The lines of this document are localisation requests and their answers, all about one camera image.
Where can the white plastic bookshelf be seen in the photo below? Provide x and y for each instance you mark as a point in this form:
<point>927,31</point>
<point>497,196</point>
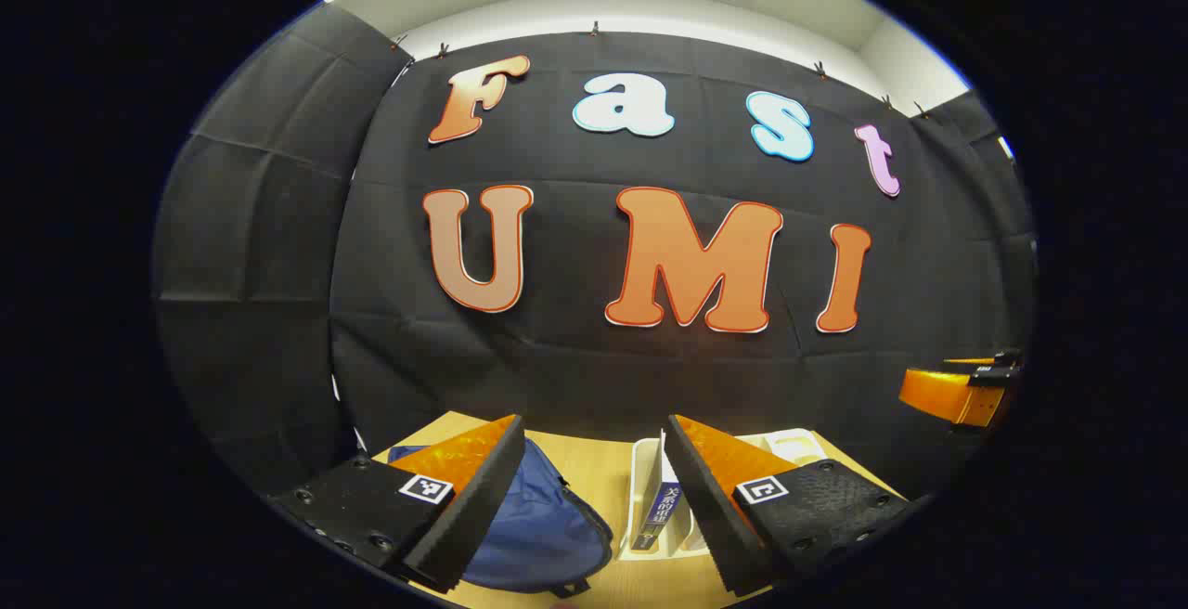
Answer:
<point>642,479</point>

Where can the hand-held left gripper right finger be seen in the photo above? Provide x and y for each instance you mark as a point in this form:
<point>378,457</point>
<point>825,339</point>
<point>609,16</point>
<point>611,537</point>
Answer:
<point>705,507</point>

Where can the blue book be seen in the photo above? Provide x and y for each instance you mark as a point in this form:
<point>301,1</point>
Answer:
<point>664,509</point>

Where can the blue schoolbag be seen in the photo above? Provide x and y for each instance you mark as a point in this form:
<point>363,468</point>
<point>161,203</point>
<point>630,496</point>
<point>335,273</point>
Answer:
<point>538,525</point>

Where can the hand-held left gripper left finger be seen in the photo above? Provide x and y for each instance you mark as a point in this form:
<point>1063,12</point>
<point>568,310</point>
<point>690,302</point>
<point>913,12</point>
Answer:
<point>473,507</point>

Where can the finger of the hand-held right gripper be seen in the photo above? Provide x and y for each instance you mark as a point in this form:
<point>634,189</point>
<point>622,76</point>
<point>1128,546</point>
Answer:
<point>937,395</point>

